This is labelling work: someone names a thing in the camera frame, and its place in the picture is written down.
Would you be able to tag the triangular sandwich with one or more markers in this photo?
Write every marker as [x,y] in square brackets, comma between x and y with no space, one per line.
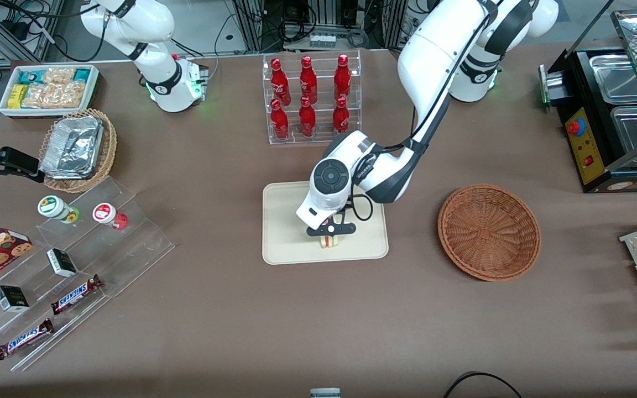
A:
[333,243]

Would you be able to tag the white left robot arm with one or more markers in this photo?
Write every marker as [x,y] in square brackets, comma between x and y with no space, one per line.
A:
[434,55]

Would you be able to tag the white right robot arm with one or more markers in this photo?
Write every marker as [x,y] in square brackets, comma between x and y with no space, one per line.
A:
[152,22]

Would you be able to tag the beige plastic tray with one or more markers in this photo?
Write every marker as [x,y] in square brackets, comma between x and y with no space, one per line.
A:
[285,243]

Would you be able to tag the light oval wicker basket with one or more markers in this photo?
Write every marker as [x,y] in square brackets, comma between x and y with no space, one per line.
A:
[109,149]

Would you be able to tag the brown round wicker basket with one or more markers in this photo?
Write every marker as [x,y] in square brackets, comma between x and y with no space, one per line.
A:
[487,232]

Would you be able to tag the white rectangular snack bin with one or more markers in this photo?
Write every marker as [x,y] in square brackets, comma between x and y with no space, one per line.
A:
[6,110]

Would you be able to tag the green lid yoghurt bottle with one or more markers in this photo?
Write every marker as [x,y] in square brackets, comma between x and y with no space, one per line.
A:
[53,207]

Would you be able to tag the stacked aluminium foil trays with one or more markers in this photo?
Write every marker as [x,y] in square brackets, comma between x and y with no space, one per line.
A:
[72,146]

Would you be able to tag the yellow snack packet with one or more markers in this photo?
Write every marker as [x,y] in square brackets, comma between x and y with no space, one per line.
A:
[17,96]

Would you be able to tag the clear cracker bag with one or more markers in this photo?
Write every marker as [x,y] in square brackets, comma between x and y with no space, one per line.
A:
[69,95]
[58,75]
[39,96]

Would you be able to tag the clear acrylic bottle rack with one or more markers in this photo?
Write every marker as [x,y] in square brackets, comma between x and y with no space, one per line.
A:
[321,138]

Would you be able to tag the teal snack packet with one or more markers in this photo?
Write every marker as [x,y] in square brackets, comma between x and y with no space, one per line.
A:
[32,76]
[81,74]

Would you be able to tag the red lid yoghurt bottle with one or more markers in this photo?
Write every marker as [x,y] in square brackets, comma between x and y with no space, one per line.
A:
[105,213]

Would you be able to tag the red cola bottle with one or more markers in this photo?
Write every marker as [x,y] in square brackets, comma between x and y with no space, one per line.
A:
[307,120]
[280,83]
[280,122]
[342,78]
[341,117]
[308,82]

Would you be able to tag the small black box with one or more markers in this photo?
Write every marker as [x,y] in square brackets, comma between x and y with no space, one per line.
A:
[61,262]
[11,298]

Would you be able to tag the clear acrylic stepped display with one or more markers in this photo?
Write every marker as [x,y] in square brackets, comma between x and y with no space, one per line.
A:
[130,249]

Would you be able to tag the brown snickers bar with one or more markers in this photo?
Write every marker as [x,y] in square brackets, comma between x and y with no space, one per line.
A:
[75,294]
[22,339]

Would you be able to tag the grey device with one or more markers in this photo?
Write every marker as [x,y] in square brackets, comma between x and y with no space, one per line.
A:
[325,393]

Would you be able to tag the white power strip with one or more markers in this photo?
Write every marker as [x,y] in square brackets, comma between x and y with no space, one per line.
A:
[322,40]

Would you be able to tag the black food warmer cabinet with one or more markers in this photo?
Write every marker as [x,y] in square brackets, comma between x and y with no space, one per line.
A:
[589,149]

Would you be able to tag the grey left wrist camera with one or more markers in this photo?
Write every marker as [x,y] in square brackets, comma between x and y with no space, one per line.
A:
[329,229]

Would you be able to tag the aluminium frame rack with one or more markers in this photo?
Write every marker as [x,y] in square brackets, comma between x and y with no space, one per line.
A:
[252,22]

